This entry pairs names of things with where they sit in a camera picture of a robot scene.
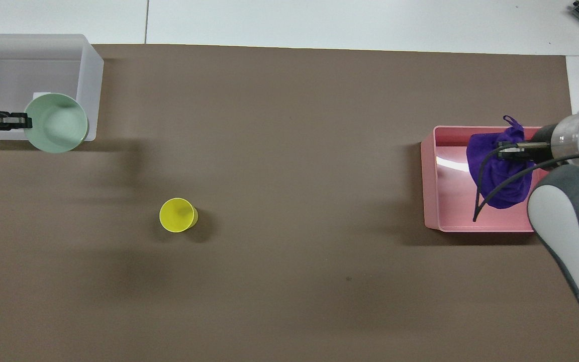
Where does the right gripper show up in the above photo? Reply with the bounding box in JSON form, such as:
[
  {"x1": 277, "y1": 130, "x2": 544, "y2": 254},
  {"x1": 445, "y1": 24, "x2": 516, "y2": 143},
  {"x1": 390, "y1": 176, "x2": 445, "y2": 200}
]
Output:
[{"x1": 519, "y1": 123, "x2": 555, "y2": 164}]

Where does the purple cloth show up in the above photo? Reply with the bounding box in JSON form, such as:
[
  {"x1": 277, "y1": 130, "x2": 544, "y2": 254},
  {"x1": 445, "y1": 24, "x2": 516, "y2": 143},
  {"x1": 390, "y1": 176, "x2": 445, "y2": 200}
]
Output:
[{"x1": 466, "y1": 115, "x2": 535, "y2": 210}]

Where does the light green cup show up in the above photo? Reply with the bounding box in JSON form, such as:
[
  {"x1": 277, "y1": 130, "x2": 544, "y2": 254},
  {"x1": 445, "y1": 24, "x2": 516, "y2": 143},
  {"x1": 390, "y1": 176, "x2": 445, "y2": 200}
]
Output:
[{"x1": 24, "y1": 93, "x2": 89, "y2": 153}]

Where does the pink box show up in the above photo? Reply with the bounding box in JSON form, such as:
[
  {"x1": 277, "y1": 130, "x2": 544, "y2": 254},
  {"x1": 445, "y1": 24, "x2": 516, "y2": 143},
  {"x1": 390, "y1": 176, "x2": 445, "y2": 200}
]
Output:
[{"x1": 420, "y1": 125, "x2": 551, "y2": 233}]

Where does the translucent white bin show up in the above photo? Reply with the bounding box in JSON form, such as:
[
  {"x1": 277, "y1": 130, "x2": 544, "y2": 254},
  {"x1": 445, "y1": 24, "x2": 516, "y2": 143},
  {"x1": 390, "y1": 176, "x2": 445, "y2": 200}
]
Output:
[{"x1": 0, "y1": 33, "x2": 105, "y2": 142}]

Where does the yellow cup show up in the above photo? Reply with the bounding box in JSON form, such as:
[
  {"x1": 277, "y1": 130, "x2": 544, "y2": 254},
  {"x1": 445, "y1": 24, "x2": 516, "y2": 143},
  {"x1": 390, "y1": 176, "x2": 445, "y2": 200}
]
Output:
[{"x1": 159, "y1": 197, "x2": 199, "y2": 233}]

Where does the black cable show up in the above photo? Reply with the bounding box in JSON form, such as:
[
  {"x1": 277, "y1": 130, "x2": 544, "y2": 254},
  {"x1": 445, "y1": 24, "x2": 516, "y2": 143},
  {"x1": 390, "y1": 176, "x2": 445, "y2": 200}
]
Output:
[{"x1": 472, "y1": 142, "x2": 579, "y2": 223}]

